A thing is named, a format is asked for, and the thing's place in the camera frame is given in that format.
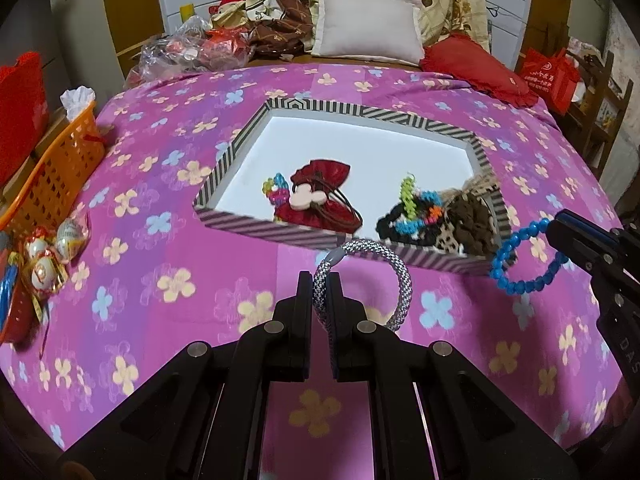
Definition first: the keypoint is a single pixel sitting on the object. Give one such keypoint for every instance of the striped cardboard box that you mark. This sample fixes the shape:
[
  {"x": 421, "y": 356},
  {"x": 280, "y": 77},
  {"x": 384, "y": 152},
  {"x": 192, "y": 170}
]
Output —
[{"x": 350, "y": 135}]

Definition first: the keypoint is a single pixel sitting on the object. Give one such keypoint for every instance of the wooden chair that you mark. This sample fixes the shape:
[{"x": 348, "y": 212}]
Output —
[{"x": 600, "y": 100}]

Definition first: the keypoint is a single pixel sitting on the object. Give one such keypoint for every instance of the white tissue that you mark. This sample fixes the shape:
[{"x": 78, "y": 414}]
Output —
[{"x": 77, "y": 100}]

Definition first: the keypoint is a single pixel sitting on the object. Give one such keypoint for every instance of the red shopping bag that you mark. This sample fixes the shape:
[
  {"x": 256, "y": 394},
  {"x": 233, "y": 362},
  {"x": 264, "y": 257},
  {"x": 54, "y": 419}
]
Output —
[{"x": 550, "y": 77}]

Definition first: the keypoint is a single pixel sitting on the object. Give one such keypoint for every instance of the red paper bag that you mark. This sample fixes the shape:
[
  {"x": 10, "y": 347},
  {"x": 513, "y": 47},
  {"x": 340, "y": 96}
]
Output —
[{"x": 20, "y": 110}]

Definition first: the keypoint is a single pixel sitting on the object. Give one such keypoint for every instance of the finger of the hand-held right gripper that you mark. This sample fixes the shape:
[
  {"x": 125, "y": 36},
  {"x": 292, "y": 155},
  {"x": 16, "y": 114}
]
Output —
[
  {"x": 585, "y": 227},
  {"x": 580, "y": 247}
]

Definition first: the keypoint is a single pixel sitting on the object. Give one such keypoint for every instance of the black scrunchie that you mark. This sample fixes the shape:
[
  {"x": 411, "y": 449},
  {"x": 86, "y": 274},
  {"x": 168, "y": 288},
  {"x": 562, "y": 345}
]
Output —
[{"x": 390, "y": 227}]

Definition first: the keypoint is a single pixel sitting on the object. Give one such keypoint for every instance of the leopard print bow scrunchie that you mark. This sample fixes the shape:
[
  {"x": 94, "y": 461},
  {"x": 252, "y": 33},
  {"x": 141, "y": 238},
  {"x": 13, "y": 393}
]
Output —
[{"x": 470, "y": 225}]

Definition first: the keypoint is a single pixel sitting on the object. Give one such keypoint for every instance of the red and white plush toy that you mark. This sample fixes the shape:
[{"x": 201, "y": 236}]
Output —
[{"x": 227, "y": 7}]

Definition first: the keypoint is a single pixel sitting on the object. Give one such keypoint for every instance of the clear plastic bags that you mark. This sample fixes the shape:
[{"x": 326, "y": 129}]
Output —
[{"x": 185, "y": 52}]

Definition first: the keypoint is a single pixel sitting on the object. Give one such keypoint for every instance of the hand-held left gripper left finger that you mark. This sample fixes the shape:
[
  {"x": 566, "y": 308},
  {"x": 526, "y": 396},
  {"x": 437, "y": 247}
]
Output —
[{"x": 304, "y": 310}]

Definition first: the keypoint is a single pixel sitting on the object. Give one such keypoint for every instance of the orange plastic basket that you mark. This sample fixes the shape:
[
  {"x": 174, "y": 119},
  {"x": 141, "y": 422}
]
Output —
[{"x": 55, "y": 165}]

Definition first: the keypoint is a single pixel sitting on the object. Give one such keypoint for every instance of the foil wrapped candy pack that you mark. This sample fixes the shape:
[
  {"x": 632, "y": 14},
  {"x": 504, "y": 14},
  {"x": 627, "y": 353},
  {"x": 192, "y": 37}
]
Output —
[{"x": 12, "y": 310}]

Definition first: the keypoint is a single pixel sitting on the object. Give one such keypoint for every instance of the brown patterned quilt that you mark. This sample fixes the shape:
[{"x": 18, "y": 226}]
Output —
[{"x": 280, "y": 25}]

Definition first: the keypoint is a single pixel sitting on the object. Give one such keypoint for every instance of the red frilled cushion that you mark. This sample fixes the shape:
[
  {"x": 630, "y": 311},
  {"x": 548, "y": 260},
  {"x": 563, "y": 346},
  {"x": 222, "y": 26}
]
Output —
[{"x": 475, "y": 70}]

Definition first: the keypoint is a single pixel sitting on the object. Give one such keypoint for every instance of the foil wrapped candy egg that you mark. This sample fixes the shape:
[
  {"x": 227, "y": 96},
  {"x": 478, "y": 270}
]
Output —
[
  {"x": 39, "y": 242},
  {"x": 45, "y": 274},
  {"x": 69, "y": 240}
]

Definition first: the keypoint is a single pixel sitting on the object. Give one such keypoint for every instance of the red velvet bow hair clip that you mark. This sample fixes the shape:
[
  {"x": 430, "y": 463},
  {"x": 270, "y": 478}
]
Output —
[{"x": 320, "y": 172}]

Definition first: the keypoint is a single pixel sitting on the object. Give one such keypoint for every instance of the pink floral bedsheet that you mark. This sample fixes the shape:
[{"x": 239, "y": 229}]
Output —
[{"x": 175, "y": 310}]

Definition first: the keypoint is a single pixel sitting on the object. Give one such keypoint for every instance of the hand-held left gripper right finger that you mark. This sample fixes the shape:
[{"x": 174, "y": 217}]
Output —
[{"x": 336, "y": 310}]

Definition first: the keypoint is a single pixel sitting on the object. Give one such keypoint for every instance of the white pillow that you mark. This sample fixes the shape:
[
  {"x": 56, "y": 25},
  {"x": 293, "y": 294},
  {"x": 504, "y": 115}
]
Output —
[{"x": 367, "y": 25}]

